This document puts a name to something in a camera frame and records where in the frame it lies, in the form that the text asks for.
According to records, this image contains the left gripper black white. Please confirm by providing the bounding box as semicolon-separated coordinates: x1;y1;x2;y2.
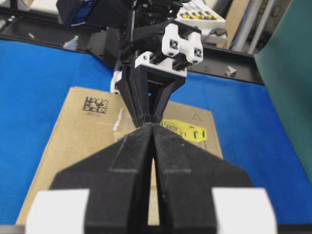
110;20;203;127

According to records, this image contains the white yellow button panel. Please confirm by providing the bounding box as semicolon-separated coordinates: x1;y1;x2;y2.
176;8;225;22

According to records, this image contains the yellow shipping sticker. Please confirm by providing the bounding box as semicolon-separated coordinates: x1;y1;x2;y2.
160;118;207;142

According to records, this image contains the brown cardboard box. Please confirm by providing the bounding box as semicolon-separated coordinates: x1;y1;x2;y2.
16;87;222;225

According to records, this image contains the dark green board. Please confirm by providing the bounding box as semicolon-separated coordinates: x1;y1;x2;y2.
255;0;312;188

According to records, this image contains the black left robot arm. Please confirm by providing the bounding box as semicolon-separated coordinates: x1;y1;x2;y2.
90;0;204;127

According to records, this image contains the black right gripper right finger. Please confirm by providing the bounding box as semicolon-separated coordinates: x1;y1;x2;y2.
153;125;253;234

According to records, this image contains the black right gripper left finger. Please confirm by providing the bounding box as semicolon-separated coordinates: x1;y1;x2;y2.
50;124;153;234

